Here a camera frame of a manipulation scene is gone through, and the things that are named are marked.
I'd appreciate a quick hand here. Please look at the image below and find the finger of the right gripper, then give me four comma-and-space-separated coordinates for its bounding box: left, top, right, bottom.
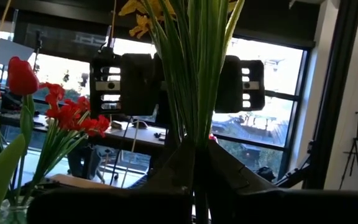
214, 55, 243, 114
120, 53, 160, 116

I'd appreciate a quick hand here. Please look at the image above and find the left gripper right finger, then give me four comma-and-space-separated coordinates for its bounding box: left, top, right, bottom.
206, 139, 358, 224

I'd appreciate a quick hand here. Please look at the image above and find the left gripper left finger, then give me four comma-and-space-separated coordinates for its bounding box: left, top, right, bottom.
26, 139, 196, 224

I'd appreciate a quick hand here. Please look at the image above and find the yellow artificial flower bunch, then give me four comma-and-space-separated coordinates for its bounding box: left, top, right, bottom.
118, 0, 246, 224

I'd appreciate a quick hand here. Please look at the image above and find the red artificial flower bunch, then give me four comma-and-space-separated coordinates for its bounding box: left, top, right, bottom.
20, 82, 111, 206

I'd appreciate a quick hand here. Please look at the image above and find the red artificial tulip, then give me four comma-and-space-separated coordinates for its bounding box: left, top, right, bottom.
0, 55, 40, 224

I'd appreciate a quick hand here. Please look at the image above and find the clear glass vase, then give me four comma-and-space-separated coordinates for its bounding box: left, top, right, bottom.
0, 197, 34, 224

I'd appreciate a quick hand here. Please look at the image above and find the grey office desk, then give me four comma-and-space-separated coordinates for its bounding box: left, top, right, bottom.
0, 113, 167, 149

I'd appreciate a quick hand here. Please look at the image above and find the black office chair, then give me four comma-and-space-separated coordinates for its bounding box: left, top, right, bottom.
67, 144, 105, 181

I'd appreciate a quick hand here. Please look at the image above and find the black window blind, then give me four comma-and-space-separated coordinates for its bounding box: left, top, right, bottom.
14, 0, 319, 49

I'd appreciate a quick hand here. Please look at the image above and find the black tall tripod stand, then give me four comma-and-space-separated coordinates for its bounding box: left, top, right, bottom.
33, 29, 42, 74

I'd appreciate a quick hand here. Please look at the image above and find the black small tripod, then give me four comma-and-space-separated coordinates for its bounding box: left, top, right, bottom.
339, 110, 358, 191

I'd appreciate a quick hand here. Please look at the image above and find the grey sheet on stand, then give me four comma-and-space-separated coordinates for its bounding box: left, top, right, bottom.
0, 39, 35, 66

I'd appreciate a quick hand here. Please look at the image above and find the black window frame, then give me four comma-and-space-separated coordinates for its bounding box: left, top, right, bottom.
0, 30, 316, 187

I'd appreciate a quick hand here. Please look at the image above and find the black rig post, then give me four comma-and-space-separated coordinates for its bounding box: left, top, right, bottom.
303, 0, 358, 190

